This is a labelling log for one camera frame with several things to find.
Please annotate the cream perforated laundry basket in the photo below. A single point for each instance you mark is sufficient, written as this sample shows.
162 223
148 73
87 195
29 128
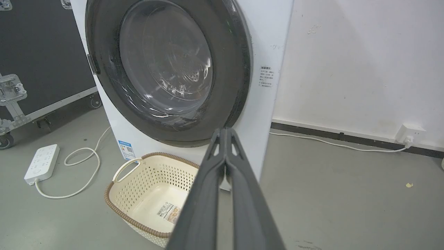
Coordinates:
149 194

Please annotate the white wall socket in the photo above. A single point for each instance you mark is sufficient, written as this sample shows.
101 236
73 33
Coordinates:
411 133

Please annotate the white power strip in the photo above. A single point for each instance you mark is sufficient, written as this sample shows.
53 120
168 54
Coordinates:
42 164

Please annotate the round dark washing machine door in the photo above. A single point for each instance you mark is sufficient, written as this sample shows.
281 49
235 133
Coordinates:
166 66

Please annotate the black flight case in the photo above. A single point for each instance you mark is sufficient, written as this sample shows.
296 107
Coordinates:
38 59

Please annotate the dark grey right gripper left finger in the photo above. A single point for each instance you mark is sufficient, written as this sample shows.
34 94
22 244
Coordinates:
199 205

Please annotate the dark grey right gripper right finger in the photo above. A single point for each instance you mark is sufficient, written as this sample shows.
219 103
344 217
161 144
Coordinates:
251 208

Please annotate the white washing machine body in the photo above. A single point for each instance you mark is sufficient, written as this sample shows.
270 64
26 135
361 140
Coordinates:
267 69

